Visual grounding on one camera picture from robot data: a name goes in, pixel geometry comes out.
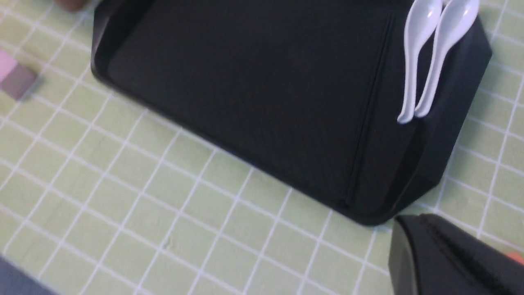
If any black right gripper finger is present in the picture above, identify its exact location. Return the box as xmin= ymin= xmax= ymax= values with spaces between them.
xmin=388 ymin=213 xmax=524 ymax=295

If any orange block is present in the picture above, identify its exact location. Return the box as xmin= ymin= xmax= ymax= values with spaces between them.
xmin=506 ymin=252 xmax=524 ymax=265

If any black chopstick on tray right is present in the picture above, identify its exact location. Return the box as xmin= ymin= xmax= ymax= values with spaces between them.
xmin=345 ymin=15 xmax=395 ymax=206

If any black plastic tray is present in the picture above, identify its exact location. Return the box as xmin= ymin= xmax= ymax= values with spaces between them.
xmin=91 ymin=0 xmax=492 ymax=225

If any white spoon outer right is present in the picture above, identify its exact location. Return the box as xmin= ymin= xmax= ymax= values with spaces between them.
xmin=414 ymin=0 xmax=480 ymax=118

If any white spoon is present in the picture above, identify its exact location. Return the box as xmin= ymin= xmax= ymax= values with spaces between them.
xmin=414 ymin=0 xmax=480 ymax=118
xmin=397 ymin=0 xmax=443 ymax=125

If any white spoon inner right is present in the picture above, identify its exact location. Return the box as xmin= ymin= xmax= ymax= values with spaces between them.
xmin=397 ymin=0 xmax=443 ymax=125

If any pink purple block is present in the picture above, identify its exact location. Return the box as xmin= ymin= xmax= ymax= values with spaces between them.
xmin=0 ymin=50 xmax=37 ymax=100

